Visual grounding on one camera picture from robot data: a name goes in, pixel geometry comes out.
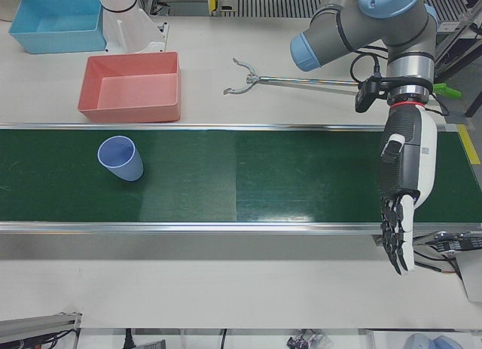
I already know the aluminium profile post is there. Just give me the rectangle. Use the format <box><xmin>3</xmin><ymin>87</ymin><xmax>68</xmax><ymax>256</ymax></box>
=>
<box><xmin>0</xmin><ymin>310</ymin><xmax>83</xmax><ymax>349</ymax></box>

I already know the white dexterous robot hand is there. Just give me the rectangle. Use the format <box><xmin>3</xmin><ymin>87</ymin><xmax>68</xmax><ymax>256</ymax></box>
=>
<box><xmin>376</xmin><ymin>102</ymin><xmax>439</xmax><ymax>277</ymax></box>

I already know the metal reacher grabber tool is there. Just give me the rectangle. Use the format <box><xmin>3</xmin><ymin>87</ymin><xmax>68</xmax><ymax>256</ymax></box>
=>
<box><xmin>222</xmin><ymin>57</ymin><xmax>462</xmax><ymax>99</ymax></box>

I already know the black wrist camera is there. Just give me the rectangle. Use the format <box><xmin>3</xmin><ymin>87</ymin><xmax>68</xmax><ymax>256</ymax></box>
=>
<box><xmin>354</xmin><ymin>77</ymin><xmax>389</xmax><ymax>114</ymax></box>

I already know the green belt conveyor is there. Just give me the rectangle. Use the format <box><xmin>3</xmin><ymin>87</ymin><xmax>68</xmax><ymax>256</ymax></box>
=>
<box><xmin>0</xmin><ymin>123</ymin><xmax>482</xmax><ymax>239</ymax></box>

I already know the black device with cables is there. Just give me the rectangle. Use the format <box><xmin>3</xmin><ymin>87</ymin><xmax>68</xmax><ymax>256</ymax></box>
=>
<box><xmin>372</xmin><ymin>230</ymin><xmax>482</xmax><ymax>275</ymax></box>

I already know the blue plastic cup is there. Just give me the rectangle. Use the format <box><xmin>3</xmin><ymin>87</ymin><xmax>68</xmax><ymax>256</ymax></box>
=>
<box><xmin>96</xmin><ymin>135</ymin><xmax>145</xmax><ymax>183</ymax></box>

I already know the pink plastic box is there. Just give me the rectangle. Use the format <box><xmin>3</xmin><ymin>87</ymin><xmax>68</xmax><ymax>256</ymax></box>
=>
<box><xmin>77</xmin><ymin>51</ymin><xmax>182</xmax><ymax>124</ymax></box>

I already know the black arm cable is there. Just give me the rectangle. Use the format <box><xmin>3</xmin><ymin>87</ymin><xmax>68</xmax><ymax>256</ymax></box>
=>
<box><xmin>349</xmin><ymin>43</ymin><xmax>389</xmax><ymax>87</ymax></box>

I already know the white column pedestal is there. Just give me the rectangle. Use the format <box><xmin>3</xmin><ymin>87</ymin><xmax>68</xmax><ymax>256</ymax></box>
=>
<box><xmin>93</xmin><ymin>0</ymin><xmax>169</xmax><ymax>55</ymax></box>

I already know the grey flat panel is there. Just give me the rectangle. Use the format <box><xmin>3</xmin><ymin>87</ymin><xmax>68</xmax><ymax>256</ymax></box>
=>
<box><xmin>453</xmin><ymin>250</ymin><xmax>482</xmax><ymax>304</ymax></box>

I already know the blue plastic box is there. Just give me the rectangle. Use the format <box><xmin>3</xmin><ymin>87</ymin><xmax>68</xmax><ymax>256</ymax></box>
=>
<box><xmin>8</xmin><ymin>0</ymin><xmax>107</xmax><ymax>55</ymax></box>

